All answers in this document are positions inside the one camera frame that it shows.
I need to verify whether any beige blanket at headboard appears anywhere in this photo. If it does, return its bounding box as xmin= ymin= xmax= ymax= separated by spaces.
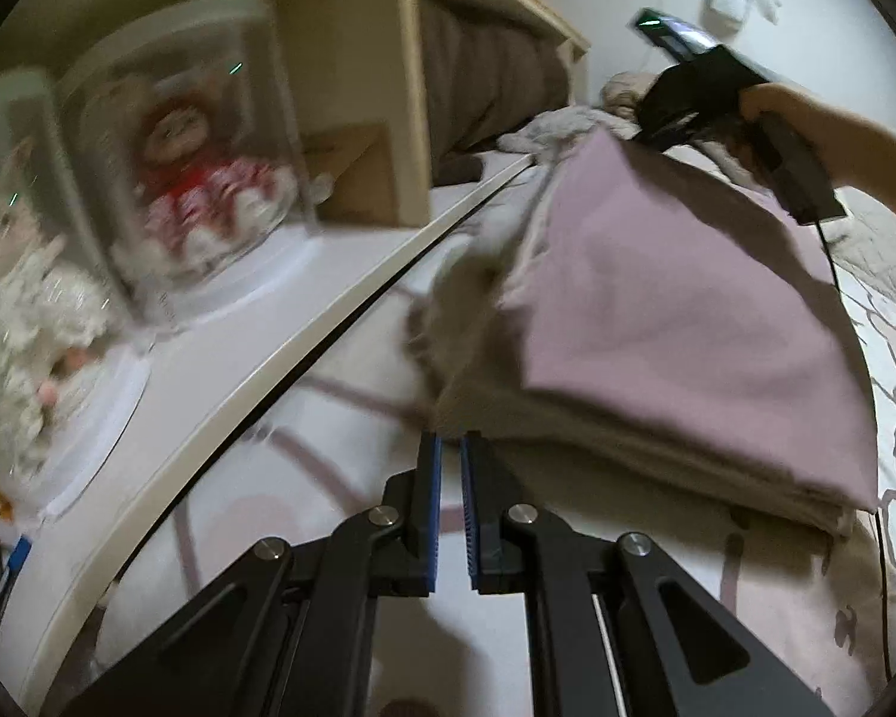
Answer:
xmin=496 ymin=71 xmax=657 ymax=162

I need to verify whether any bear pattern bed sheet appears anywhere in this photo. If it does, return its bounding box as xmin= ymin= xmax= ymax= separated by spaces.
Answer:
xmin=88 ymin=155 xmax=896 ymax=717

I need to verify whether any wooden bedside shelf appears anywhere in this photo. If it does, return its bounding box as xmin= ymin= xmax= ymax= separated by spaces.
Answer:
xmin=0 ymin=0 xmax=589 ymax=712

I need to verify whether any red dress doll in case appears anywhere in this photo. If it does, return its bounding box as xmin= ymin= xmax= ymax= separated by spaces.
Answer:
xmin=59 ymin=0 xmax=318 ymax=333

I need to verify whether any brown blanket in shelf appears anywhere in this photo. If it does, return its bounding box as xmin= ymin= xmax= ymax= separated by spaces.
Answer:
xmin=419 ymin=0 xmax=569 ymax=186

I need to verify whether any folded beige clothes stack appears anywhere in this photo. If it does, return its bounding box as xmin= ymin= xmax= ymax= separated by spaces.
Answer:
xmin=406 ymin=163 xmax=857 ymax=540

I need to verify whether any person's right hand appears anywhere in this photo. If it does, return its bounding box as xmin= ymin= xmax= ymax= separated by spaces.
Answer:
xmin=739 ymin=82 xmax=846 ymax=188

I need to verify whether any white dress doll in case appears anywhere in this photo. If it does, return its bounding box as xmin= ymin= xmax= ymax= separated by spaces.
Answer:
xmin=0 ymin=68 xmax=150 ymax=520

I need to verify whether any mauve pink garment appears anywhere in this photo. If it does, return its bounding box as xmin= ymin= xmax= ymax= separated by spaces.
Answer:
xmin=519 ymin=130 xmax=877 ymax=510

